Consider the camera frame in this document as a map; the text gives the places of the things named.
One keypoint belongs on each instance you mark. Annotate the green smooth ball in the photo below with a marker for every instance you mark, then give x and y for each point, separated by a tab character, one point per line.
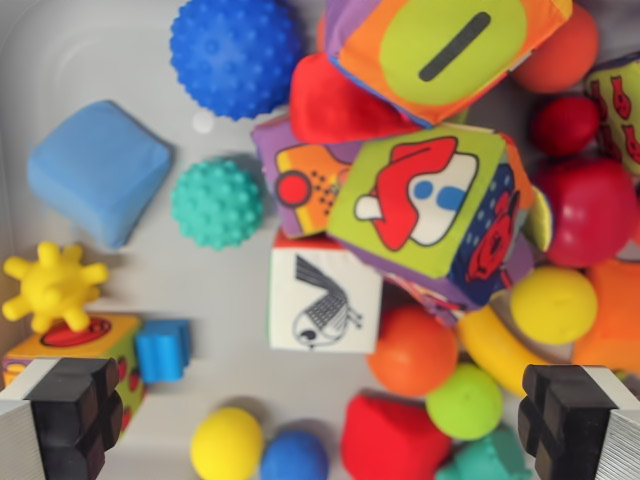
465	402

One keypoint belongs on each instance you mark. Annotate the black silver gripper right finger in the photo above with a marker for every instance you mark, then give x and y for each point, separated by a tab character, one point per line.
575	420

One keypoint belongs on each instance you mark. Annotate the orange fabric cube number one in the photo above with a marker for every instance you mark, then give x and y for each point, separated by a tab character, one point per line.
440	55

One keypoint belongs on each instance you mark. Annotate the large red ball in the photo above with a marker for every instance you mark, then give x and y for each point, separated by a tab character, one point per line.
590	210

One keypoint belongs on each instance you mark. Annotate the orange fabric soft block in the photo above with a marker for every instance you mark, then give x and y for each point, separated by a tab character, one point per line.
615	315

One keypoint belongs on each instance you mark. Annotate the blue smooth ball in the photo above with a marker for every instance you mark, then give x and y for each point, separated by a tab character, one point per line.
292	457

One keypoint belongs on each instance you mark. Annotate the teal bumpy rubber ball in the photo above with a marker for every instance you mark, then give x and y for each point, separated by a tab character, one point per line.
216	202

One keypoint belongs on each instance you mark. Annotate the small red ball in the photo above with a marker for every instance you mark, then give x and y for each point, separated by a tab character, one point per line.
565	125

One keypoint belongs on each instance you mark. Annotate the green fabric cube red car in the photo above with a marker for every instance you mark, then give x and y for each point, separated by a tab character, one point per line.
420	195

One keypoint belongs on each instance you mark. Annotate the yellow spiky rubber ball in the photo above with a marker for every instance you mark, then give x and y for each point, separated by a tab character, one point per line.
50	287

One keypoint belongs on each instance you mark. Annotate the light blue fabric cube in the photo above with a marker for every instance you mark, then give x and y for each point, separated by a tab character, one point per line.
97	170

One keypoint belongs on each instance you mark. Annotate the fabric cube with red fish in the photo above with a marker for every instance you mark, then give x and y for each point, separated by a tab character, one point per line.
617	110

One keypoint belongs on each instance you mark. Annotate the blue ridged plastic block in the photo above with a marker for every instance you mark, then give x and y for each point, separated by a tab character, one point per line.
162	350

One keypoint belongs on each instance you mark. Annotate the white fabric cube with bird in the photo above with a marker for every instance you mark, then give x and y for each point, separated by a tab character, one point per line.
322	302

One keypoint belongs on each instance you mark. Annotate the orange smooth ball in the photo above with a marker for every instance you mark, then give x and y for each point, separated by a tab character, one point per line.
565	55
412	352

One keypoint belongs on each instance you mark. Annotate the black silver gripper left finger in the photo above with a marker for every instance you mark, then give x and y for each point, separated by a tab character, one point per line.
65	415

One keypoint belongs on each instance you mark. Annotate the purple fabric cube orange taxi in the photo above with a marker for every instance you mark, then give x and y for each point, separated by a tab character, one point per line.
305	190

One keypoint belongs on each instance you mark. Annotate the large blue bumpy ball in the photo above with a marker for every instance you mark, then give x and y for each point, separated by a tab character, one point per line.
232	55

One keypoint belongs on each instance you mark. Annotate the teal plastic shape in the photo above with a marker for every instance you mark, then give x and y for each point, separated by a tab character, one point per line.
487	460

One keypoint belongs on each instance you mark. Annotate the red fabric soft block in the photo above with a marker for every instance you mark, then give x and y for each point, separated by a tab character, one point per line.
335	107
390	440

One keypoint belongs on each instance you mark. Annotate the grey plastic bin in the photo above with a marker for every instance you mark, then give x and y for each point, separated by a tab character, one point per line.
100	60

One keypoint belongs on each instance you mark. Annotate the yellow smooth ball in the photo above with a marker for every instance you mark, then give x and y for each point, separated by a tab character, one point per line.
226	445
552	305

